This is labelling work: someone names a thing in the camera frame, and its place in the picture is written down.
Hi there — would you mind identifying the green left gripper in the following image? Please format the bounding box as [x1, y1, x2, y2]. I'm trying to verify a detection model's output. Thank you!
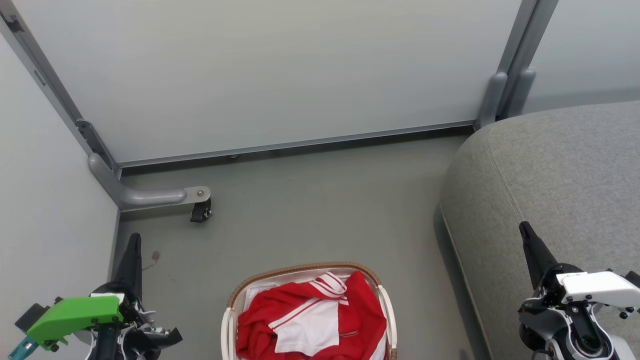
[27, 232, 156, 360]

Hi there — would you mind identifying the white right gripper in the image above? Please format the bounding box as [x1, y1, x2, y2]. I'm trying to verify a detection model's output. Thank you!
[519, 221, 640, 308]

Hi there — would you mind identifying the red and white jersey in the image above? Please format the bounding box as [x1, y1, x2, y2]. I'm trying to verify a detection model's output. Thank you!
[236, 271, 389, 360]

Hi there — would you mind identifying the grey fabric sofa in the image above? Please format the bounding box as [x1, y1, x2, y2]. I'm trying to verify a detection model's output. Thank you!
[439, 100, 640, 360]

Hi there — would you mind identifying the grey partition foot bar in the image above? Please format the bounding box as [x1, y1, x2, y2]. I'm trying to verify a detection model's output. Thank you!
[88, 152, 212, 212]

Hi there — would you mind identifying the black caster wheel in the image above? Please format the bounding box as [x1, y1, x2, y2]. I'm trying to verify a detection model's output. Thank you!
[190, 198, 213, 224]

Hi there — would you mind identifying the white basket liner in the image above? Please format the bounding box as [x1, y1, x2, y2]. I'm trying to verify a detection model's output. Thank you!
[222, 267, 398, 360]

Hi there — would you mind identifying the grey partition foot upright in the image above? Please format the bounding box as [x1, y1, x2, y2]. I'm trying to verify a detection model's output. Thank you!
[506, 67, 537, 119]
[476, 72, 509, 130]

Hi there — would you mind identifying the woven laundry basket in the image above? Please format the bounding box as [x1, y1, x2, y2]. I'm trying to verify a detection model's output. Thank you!
[221, 261, 399, 360]

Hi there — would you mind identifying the teal plug left black cable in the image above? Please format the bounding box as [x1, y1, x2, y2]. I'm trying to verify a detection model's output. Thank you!
[7, 335, 39, 360]

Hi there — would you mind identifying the grey slanted partition post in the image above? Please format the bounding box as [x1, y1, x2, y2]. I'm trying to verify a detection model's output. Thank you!
[0, 0, 122, 177]

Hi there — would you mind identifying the grey partition bottom rail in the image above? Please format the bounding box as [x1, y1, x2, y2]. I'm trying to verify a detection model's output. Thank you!
[117, 120, 477, 169]

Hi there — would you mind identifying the grey double partition post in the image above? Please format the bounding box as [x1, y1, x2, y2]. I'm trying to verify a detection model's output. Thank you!
[495, 0, 560, 118]

